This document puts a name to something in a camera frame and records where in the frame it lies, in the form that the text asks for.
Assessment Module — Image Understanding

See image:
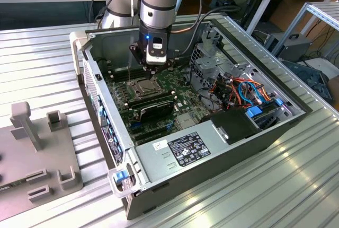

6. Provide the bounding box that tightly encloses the grey parts rack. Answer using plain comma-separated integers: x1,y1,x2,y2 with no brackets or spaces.
0,101,84,223

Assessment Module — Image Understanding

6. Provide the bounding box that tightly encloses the grey power supply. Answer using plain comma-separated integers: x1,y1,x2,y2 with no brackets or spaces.
133,120,231,185

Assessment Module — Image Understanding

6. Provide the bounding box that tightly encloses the green RAM stick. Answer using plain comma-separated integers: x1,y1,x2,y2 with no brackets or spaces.
127,92,177,108
0,180,29,193

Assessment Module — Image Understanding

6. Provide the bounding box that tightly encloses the black RAM slot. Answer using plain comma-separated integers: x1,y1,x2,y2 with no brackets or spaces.
113,70,149,82
109,66,146,77

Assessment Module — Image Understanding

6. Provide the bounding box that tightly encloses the black plastic shroud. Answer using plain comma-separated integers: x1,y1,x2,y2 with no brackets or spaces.
199,107,263,146

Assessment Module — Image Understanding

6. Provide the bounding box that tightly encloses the blue wire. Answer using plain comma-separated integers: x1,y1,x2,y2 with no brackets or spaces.
248,80,274,103
237,81,251,105

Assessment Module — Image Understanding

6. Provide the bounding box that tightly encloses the aluminium frame shelf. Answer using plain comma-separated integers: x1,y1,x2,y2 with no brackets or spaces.
271,1,339,62

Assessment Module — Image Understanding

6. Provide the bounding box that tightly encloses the white clipped RAM slot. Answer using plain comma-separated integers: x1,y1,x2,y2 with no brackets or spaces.
107,65,144,75
111,68,147,80

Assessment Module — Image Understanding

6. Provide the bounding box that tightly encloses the red orange wire bundle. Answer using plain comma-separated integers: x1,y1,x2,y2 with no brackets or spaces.
209,77,240,103

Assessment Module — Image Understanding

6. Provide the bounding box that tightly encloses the graphics card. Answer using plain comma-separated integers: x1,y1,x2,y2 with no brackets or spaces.
137,100,176,123

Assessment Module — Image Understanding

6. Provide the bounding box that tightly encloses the silver drive cage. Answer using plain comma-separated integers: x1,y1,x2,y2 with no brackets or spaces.
189,22,256,91

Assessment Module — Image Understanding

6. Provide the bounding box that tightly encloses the black expansion slot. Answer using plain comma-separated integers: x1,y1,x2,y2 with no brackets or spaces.
136,132,172,144
131,126,170,138

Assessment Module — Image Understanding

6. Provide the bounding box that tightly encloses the metal socket cover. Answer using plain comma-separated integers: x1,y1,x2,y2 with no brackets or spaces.
126,77,160,100

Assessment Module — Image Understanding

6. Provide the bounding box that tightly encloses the CPU socket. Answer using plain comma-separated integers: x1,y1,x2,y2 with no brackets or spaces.
126,76,161,101

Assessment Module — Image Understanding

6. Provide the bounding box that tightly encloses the open PC case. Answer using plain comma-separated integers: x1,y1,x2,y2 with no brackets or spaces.
69,17,315,221

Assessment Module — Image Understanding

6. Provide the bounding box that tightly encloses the blue case latch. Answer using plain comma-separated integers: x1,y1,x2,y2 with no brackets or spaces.
112,170,126,184

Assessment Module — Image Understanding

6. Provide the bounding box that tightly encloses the black box with handle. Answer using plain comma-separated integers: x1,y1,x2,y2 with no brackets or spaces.
263,32,315,63

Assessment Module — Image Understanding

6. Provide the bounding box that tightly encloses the green motherboard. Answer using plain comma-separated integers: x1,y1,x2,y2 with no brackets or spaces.
102,60,212,146

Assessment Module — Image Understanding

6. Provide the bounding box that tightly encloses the silver CPU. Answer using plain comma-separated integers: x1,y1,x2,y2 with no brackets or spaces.
136,81,156,95

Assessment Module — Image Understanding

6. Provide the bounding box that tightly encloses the dark teal panel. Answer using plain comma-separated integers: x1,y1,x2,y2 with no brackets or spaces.
280,59,333,104

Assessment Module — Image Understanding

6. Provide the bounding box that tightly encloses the silver finned heatsink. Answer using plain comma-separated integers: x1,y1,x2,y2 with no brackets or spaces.
176,113,198,130

